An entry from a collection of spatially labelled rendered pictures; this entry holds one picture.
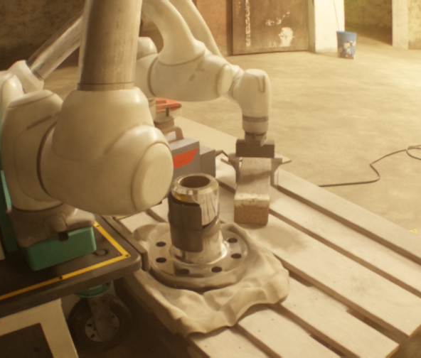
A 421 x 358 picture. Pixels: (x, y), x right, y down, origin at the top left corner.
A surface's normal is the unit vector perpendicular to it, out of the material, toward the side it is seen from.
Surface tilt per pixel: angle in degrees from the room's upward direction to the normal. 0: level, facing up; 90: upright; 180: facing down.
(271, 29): 90
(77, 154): 76
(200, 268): 0
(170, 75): 103
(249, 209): 90
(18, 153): 80
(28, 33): 90
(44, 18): 91
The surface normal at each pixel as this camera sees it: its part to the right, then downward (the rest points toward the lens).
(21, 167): -0.44, 0.33
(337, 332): -0.02, -0.91
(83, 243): 0.60, 0.32
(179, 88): -0.43, 0.64
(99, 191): -0.22, 0.48
